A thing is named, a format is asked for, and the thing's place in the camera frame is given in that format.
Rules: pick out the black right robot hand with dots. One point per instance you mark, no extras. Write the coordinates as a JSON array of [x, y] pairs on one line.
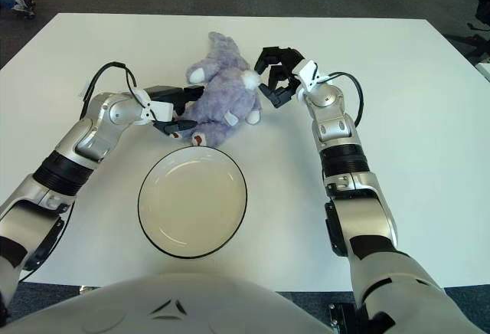
[[285, 62]]

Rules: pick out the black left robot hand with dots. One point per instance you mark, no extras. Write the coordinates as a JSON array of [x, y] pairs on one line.
[[180, 94]]

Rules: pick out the purple plush bunny doll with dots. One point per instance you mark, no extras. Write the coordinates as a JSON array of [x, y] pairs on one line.
[[226, 92]]

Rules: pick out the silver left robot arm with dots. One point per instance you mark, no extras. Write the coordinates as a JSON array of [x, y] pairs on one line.
[[76, 142]]

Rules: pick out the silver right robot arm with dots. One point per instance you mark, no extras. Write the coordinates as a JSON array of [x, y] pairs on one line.
[[363, 215]]

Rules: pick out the white plate with black rim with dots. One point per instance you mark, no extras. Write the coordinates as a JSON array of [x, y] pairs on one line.
[[191, 204]]

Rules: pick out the grey white sneaker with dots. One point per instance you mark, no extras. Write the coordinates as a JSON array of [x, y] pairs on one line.
[[23, 4]]

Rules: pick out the black stand legs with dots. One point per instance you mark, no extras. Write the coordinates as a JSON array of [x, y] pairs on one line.
[[476, 43]]

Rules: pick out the black device on stand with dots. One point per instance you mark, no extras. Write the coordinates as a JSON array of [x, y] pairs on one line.
[[484, 10]]

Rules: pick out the grey robot torso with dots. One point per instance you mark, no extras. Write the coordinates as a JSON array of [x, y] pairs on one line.
[[172, 311]]

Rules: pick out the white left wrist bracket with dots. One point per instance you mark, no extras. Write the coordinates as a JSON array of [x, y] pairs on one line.
[[162, 111]]

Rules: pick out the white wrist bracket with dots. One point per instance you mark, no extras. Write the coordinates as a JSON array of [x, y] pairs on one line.
[[162, 111], [308, 73]]

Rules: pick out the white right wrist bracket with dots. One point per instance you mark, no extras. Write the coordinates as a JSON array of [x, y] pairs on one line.
[[308, 73]]

